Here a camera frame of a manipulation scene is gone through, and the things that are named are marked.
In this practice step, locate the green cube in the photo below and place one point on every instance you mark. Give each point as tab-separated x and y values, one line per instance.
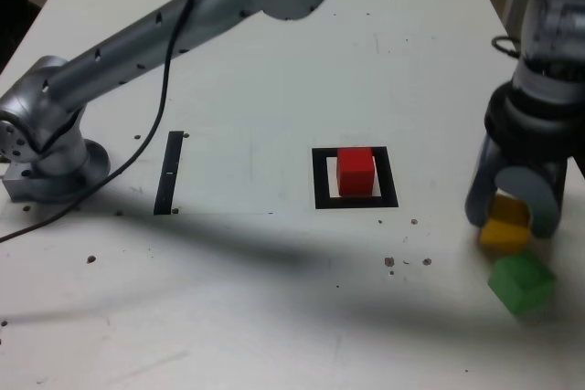
518	282

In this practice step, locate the red cube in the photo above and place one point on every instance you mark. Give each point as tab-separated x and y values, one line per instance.
355	173

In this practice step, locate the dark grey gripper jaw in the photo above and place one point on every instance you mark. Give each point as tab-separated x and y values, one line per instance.
477	200

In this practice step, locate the yellow cube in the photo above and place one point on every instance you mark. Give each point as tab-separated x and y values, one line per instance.
503	232

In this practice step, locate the black tape strip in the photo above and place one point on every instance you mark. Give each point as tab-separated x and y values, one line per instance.
166	180

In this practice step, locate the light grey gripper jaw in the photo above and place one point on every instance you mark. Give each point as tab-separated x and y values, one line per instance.
546	207

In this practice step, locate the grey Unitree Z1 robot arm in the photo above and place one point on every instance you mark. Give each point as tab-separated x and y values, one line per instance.
114	56

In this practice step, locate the black tape square outline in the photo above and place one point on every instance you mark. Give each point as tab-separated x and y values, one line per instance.
320	180

